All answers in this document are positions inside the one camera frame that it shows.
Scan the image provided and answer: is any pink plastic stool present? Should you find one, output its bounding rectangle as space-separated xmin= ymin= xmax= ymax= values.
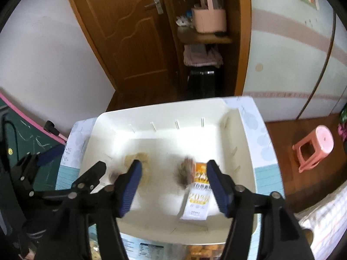
xmin=292 ymin=125 xmax=334 ymax=173

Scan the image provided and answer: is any brown nut bar packet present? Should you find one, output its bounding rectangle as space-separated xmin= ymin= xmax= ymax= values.
xmin=173 ymin=156 xmax=196 ymax=190

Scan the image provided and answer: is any yellow mini cakes packet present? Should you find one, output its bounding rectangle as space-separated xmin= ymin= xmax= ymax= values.
xmin=184 ymin=243 xmax=226 ymax=260

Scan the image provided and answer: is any green pink-framed chalkboard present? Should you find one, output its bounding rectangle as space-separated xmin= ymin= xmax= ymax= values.
xmin=0 ymin=87 xmax=68 ymax=195

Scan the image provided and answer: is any wooden corner shelf unit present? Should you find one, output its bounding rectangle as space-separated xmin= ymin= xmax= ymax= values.
xmin=163 ymin=0 xmax=251 ymax=101

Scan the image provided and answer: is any brown wooden door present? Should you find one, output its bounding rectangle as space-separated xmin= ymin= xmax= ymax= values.
xmin=62 ymin=0 xmax=179 ymax=101

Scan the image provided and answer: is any black knob clamp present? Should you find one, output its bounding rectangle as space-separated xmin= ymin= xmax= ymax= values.
xmin=44 ymin=120 xmax=60 ymax=136

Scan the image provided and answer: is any folded pink cloth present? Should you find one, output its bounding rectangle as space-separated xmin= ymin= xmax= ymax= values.
xmin=183 ymin=45 xmax=224 ymax=68

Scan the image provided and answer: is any silver door handle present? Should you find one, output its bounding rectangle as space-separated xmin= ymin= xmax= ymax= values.
xmin=144 ymin=0 xmax=164 ymax=15

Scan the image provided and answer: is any pale yellow pastry packet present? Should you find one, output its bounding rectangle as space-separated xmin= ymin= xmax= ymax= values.
xmin=123 ymin=153 xmax=151 ymax=187

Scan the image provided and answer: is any black suitcase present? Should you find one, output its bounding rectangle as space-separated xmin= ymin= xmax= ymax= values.
xmin=188 ymin=66 xmax=225 ymax=101

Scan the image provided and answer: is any orange and white snack packet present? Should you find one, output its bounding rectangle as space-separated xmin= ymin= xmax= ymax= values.
xmin=177 ymin=162 xmax=217 ymax=221

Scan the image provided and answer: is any pink handled basket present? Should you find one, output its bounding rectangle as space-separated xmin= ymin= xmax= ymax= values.
xmin=191 ymin=0 xmax=227 ymax=33

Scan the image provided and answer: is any printed blanket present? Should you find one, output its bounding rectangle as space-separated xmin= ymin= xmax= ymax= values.
xmin=295 ymin=187 xmax=347 ymax=260

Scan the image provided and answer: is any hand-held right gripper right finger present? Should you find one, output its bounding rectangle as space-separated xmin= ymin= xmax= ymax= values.
xmin=206 ymin=160 xmax=315 ymax=260

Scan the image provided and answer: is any pale floral wardrobe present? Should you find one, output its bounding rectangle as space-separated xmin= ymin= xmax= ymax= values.
xmin=242 ymin=0 xmax=347 ymax=121

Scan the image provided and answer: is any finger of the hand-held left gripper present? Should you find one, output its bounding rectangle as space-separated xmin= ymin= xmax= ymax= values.
xmin=13 ymin=143 xmax=66 ymax=180
xmin=71 ymin=161 xmax=107 ymax=193

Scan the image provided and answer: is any small shelf clutter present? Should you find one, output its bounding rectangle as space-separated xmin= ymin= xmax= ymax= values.
xmin=176 ymin=11 xmax=194 ymax=28

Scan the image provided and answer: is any large white blue-label packet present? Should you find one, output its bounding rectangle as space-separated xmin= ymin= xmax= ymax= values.
xmin=119 ymin=233 xmax=166 ymax=260

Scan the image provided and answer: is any white plastic storage bin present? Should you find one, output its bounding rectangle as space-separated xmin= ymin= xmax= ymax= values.
xmin=79 ymin=97 xmax=258 ymax=245

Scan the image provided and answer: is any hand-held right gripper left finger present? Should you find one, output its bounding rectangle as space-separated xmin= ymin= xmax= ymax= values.
xmin=36 ymin=159 xmax=143 ymax=260

